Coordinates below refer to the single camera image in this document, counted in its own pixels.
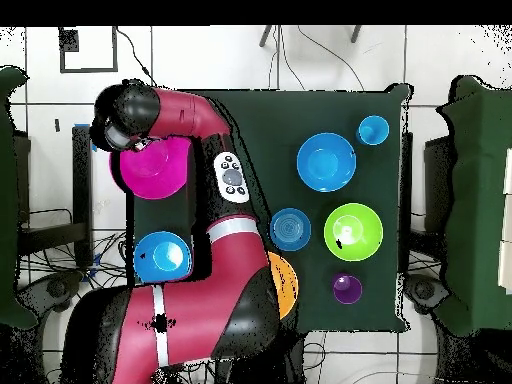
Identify pink bowl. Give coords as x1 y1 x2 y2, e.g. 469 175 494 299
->
108 135 193 200

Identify small light blue bowl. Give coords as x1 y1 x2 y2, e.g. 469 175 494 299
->
269 207 312 253

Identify orange bowl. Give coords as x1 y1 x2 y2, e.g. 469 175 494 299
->
267 250 300 320

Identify large blue bowl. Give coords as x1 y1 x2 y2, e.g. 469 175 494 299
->
132 230 193 284
296 132 358 194

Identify lime green bowl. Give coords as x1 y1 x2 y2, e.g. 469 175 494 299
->
323 202 384 262

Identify purple cup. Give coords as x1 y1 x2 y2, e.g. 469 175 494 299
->
331 272 364 306

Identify dark green tablecloth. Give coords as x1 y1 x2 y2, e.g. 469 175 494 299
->
125 81 415 334

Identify light blue cup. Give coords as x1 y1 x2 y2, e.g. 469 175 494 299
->
355 114 391 147

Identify grey chair base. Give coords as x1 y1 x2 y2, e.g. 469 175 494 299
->
17 271 85 317
403 273 449 315

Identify green cloth covered table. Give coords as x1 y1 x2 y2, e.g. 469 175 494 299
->
433 74 512 337
0 65 39 331

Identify black stand post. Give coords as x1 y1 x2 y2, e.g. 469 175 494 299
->
397 131 415 275
17 123 98 269

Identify tangled floor cables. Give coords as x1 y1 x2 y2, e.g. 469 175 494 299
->
19 231 129 293

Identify camera tripod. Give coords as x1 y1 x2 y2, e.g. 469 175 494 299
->
258 25 363 48

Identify black floor cable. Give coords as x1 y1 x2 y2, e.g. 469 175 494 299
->
114 26 157 86
296 25 366 92

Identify black square floor frame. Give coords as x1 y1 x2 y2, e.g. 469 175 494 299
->
58 25 120 74

